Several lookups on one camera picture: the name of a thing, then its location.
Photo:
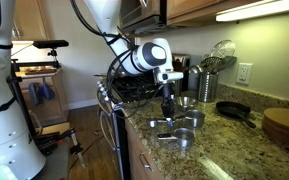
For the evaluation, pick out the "wall power outlet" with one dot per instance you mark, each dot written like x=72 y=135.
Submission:
x=244 y=73

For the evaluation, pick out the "black cast iron skillet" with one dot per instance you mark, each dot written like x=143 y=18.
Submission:
x=235 y=110

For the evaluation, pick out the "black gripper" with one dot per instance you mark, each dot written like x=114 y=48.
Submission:
x=168 y=102

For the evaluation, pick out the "black stove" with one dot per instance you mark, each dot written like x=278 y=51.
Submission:
x=119 y=98

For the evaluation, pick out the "rear steel utensil holder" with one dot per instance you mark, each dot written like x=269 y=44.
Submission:
x=207 y=87

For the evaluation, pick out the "wooden upper cabinets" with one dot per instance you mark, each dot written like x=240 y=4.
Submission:
x=142 y=17

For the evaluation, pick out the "under-cabinet light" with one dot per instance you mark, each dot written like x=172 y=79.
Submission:
x=253 y=10

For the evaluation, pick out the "steel mixing bowl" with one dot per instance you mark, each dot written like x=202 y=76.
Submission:
x=184 y=103

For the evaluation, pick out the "round wooden boards stack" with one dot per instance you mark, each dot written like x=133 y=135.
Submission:
x=275 y=124

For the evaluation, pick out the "black camera on stand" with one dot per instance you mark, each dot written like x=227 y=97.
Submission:
x=45 y=44

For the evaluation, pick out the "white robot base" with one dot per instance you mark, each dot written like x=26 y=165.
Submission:
x=20 y=159

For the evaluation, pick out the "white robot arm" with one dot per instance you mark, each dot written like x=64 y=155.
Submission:
x=155 y=55

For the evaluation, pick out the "large steel measuring pot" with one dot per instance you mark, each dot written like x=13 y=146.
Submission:
x=193 y=118

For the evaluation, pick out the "smallest steel measuring pot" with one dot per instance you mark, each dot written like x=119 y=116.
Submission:
x=154 y=122

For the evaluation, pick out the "small steel measuring pot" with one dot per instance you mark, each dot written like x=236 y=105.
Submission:
x=183 y=136

